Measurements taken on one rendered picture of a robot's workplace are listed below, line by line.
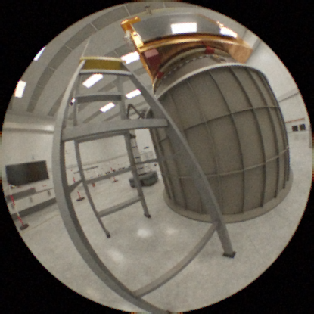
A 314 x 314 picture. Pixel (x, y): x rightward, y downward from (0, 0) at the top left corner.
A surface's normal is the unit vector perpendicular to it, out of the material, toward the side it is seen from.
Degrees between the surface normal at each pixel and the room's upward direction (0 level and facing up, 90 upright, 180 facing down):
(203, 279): 0
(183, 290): 0
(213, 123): 90
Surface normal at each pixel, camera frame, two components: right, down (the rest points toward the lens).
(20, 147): 0.94, -0.26
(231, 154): -0.55, 0.17
